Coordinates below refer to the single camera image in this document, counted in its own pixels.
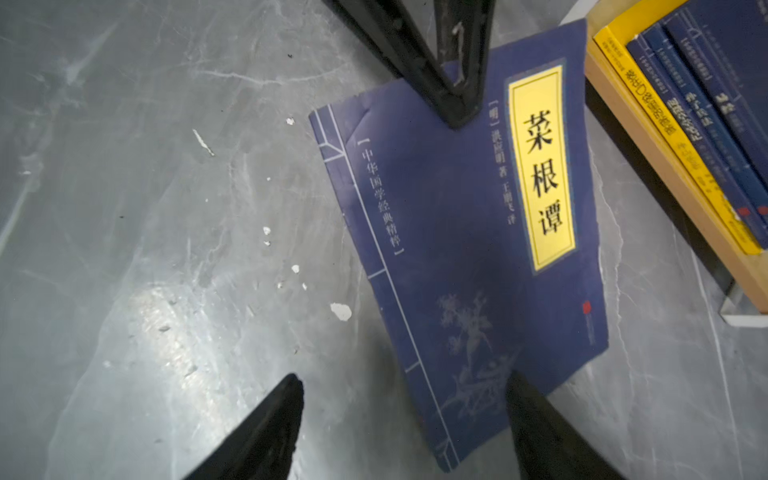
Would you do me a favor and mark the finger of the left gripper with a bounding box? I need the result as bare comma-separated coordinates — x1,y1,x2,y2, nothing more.
326,0,495,129

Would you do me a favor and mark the white wooden two-tier shelf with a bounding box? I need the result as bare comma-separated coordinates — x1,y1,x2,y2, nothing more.
560,0,768,328

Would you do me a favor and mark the yellow book on lower shelf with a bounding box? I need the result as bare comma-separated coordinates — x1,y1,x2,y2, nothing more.
593,1,763,255

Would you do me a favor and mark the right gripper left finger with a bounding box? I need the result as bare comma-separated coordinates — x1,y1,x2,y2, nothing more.
187,373,304,480

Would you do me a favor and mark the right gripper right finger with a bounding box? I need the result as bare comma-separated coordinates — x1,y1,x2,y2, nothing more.
506,371,622,479

